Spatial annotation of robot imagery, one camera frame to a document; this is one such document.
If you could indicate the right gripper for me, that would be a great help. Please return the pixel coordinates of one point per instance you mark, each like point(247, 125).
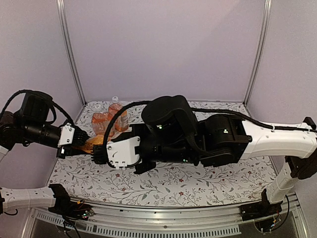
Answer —
point(125, 139)

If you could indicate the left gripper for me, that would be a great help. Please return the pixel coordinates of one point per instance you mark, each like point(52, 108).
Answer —
point(66, 148)

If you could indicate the small orange black bottle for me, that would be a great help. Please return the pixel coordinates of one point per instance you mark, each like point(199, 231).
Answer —
point(91, 142)

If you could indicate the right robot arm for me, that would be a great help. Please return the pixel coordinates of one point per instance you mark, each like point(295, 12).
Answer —
point(171, 132)

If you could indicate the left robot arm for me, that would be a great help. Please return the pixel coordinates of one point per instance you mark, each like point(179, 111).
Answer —
point(30, 120)

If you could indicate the orange bottle back left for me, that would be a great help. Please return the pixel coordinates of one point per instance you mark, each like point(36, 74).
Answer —
point(100, 119)

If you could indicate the orange bottle back right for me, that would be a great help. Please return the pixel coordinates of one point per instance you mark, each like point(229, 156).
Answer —
point(121, 123)

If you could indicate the floral patterned table mat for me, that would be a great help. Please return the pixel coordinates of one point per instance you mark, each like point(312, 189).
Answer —
point(168, 184)

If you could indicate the front aluminium rail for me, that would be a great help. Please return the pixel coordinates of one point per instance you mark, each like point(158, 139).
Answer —
point(123, 221)

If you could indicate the left aluminium frame post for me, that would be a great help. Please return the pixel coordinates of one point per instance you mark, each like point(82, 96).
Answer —
point(69, 50)

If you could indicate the aluminium frame post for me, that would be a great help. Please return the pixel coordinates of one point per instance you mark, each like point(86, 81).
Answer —
point(259, 51)
point(69, 50)

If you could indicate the right aluminium frame post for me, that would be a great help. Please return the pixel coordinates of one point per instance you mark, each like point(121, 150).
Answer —
point(259, 51)

